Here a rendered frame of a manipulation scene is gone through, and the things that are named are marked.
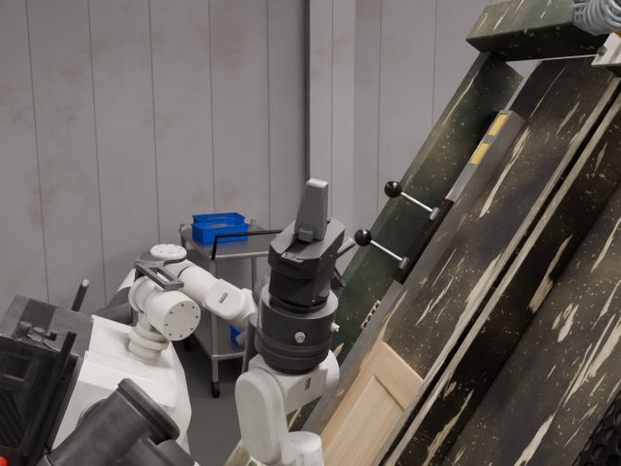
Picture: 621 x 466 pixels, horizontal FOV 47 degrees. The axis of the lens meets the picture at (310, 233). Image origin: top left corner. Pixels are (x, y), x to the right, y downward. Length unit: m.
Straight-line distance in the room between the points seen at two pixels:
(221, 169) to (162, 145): 0.44
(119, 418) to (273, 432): 0.20
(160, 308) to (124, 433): 0.23
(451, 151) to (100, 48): 3.74
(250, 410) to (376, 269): 0.92
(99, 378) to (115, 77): 4.22
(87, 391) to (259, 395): 0.30
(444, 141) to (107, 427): 1.10
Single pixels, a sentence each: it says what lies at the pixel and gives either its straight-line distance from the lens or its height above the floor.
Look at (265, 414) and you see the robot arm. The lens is 0.82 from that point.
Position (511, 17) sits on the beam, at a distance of 1.66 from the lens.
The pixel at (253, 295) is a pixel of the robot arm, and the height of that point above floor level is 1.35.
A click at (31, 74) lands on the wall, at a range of 5.26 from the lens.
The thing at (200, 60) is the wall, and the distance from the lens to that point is 5.11.
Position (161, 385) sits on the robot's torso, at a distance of 1.05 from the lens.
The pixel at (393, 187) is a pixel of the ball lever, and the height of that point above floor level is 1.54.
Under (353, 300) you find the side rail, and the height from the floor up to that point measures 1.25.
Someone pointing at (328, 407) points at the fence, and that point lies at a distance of 1.51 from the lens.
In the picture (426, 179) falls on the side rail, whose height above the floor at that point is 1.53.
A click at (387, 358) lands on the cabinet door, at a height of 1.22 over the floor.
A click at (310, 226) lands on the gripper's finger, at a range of 0.75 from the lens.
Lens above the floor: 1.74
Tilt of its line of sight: 11 degrees down
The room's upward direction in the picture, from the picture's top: straight up
